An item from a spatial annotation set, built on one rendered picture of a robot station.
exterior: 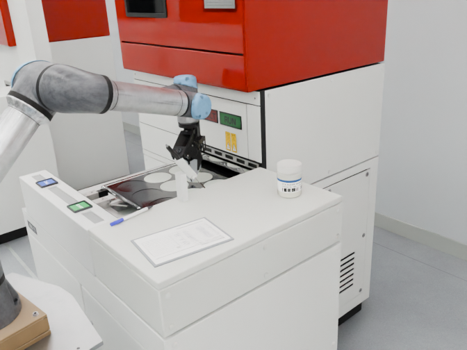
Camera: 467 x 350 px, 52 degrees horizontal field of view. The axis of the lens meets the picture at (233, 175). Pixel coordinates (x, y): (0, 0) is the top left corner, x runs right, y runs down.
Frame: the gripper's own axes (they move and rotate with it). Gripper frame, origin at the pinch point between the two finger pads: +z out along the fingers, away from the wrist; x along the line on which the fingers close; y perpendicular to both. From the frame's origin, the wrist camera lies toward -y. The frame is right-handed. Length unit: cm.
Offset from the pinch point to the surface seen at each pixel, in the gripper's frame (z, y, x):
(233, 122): -17.6, 11.8, -12.4
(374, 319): 92, 59, -63
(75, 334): 10, -70, 0
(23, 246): 92, 77, 161
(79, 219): -4.0, -42.5, 15.0
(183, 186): -9.3, -26.7, -9.6
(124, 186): 2.1, -6.3, 22.8
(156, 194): 2.1, -10.5, 8.5
